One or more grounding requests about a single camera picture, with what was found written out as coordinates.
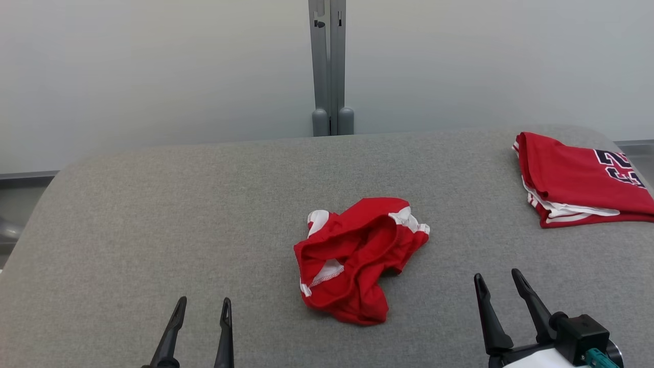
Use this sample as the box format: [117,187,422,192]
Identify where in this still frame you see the red white sports shorts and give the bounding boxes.
[293,197,430,326]

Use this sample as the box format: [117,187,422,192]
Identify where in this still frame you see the teal right camera cable connector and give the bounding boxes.
[585,348,614,368]

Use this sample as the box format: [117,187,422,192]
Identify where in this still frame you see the red white basketball jersey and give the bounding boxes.
[512,131,654,228]

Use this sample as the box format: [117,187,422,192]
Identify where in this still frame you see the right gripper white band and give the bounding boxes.
[474,268,588,368]

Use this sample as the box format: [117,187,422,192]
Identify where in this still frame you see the grey partition base rail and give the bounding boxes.
[613,141,654,155]
[0,171,59,187]

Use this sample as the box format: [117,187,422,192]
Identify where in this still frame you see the grey double partition post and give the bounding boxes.
[308,0,355,137]

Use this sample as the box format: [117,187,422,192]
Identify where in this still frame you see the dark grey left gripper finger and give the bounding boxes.
[148,296,188,368]
[214,297,235,368]

